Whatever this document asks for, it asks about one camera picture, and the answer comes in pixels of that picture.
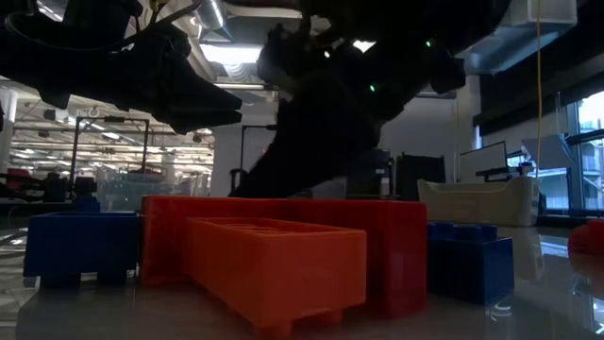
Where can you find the clear plastic bin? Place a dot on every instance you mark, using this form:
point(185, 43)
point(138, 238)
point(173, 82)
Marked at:
point(141, 189)

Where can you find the red small brick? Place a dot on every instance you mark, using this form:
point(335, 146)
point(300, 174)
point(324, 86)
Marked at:
point(590, 238)

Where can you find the silver ceiling duct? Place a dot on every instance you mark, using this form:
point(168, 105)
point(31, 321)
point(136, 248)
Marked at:
point(210, 11)

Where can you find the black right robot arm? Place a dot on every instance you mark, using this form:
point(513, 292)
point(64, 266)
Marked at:
point(472, 19)

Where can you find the ceiling light panel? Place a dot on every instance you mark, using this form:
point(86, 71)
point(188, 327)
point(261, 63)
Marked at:
point(231, 53)

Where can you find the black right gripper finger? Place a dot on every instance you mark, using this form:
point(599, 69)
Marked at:
point(330, 156)
point(283, 141)

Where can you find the white board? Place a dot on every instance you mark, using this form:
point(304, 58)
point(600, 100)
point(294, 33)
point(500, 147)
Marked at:
point(481, 163)

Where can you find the blue long brick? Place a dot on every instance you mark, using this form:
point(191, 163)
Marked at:
point(472, 269)

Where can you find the white plastic bin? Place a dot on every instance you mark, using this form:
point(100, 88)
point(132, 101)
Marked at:
point(476, 203)

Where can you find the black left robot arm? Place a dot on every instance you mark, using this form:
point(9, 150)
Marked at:
point(104, 11)

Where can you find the black gantry frame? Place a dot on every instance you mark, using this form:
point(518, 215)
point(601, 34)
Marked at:
point(242, 141)
point(113, 119)

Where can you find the black cabinet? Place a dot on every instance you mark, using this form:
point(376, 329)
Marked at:
point(375, 172)
point(420, 177)

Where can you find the red long brick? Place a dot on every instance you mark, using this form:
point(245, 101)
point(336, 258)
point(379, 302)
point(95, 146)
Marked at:
point(396, 260)

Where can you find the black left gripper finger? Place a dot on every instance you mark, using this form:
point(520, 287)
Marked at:
point(203, 122)
point(198, 94)

